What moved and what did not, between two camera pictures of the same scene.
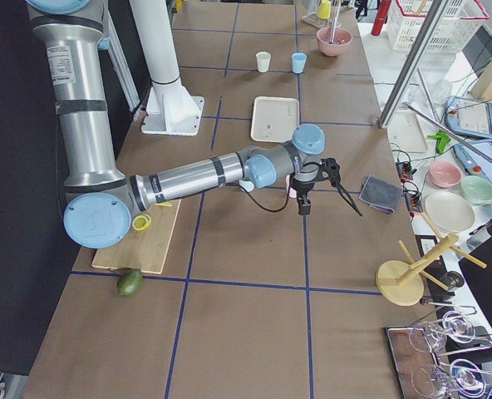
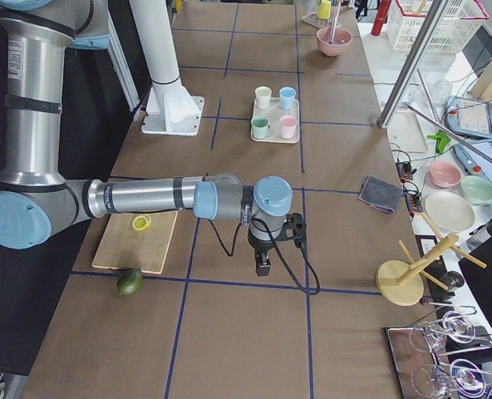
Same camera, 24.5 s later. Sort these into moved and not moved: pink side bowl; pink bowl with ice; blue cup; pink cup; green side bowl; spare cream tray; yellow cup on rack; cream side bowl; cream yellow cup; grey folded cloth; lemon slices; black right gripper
Moved: blue cup; pink cup; cream yellow cup; black right gripper
Not moved: grey folded cloth; spare cream tray; pink bowl with ice; lemon slices; green side bowl; pink side bowl; cream side bowl; yellow cup on rack
